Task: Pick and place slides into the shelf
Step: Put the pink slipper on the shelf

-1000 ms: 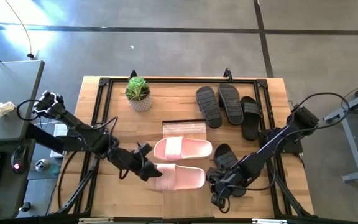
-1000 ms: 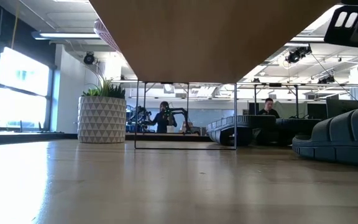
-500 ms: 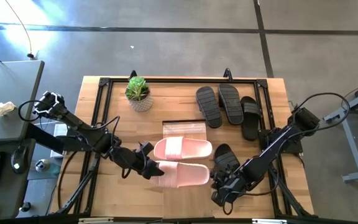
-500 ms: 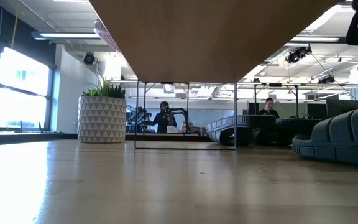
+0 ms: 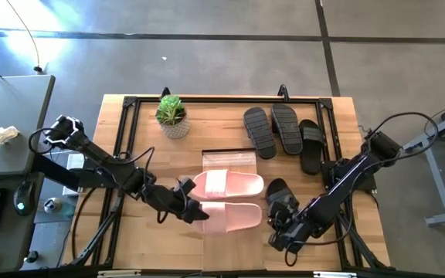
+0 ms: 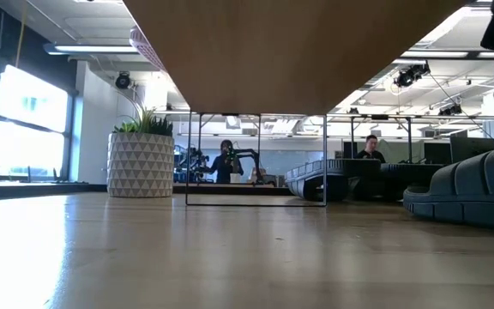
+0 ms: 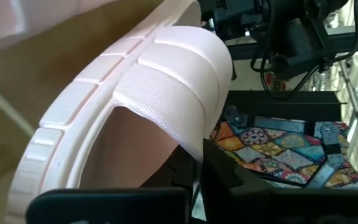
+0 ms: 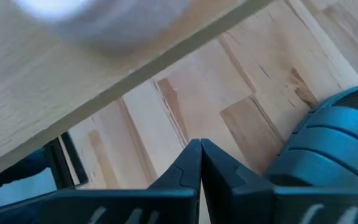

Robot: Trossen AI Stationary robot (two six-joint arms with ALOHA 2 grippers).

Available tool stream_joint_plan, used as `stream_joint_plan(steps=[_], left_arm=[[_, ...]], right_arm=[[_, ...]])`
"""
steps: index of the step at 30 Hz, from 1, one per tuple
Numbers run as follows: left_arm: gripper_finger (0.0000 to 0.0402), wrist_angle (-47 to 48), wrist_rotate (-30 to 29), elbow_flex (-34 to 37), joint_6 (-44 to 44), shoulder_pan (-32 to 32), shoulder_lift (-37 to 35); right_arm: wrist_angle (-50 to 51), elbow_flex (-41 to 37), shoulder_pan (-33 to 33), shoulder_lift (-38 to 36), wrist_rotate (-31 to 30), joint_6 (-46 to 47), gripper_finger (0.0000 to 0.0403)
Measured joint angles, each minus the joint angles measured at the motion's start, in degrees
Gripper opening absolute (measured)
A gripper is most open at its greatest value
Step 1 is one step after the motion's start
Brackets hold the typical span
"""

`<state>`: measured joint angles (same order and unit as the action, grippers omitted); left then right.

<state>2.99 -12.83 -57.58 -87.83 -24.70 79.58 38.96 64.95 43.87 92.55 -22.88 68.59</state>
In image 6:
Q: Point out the black lab robot arm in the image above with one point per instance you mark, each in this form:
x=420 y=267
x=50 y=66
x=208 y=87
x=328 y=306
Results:
x=247 y=152

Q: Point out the long ceiling light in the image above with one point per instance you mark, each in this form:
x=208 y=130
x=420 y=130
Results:
x=92 y=48
x=435 y=54

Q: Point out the black ceiling spotlight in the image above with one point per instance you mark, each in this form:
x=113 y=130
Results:
x=450 y=110
x=410 y=76

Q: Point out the dark computer monitor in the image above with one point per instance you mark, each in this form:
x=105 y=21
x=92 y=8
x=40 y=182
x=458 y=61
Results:
x=437 y=153
x=474 y=149

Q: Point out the person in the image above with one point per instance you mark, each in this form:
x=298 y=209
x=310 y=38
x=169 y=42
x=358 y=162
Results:
x=370 y=152
x=225 y=167

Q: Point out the blue lab robot rig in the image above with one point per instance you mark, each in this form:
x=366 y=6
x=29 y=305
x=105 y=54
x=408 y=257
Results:
x=191 y=165

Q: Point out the succulent in patterned white pot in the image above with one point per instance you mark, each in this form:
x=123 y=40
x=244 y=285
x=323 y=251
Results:
x=140 y=163

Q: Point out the large bright window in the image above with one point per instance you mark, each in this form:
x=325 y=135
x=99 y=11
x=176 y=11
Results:
x=32 y=129

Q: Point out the black aluminium frame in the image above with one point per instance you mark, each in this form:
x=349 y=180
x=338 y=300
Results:
x=230 y=189

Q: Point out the black dome camera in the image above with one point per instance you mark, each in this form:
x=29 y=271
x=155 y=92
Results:
x=123 y=80

